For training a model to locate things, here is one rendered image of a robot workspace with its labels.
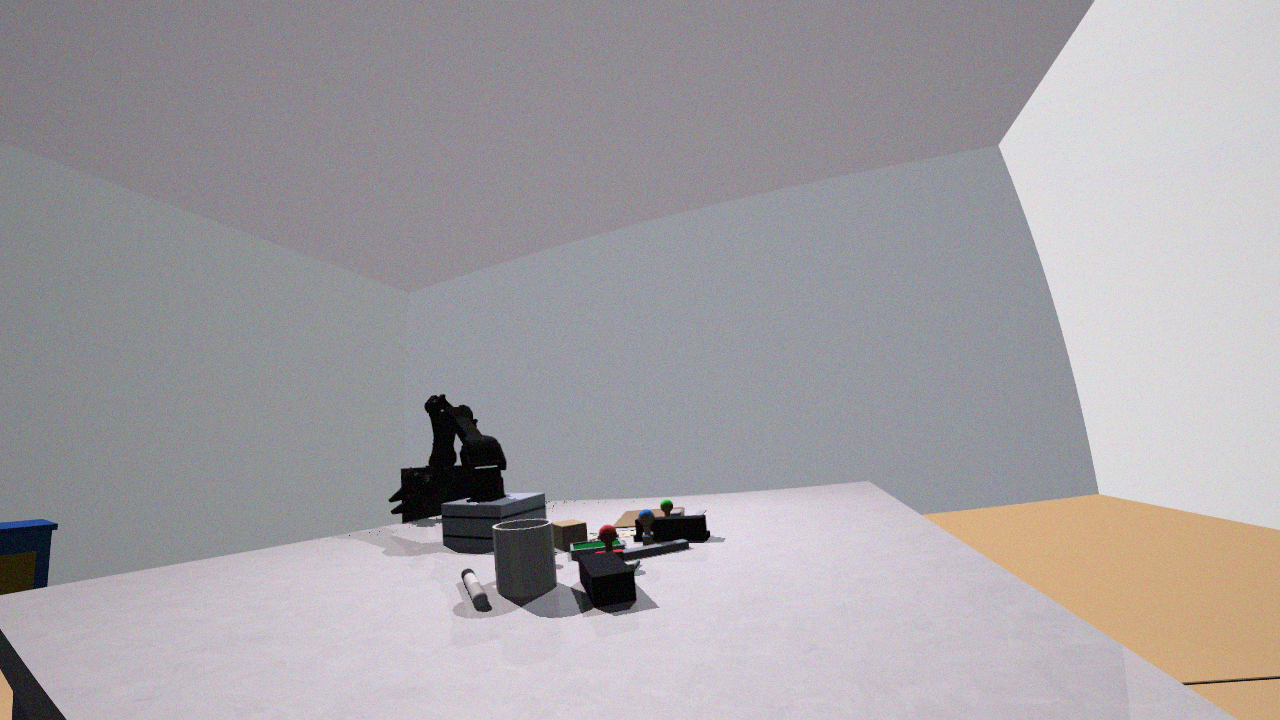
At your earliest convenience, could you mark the cream inspection card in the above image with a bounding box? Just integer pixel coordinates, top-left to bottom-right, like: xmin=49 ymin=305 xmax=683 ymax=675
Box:
xmin=588 ymin=528 xmax=636 ymax=541

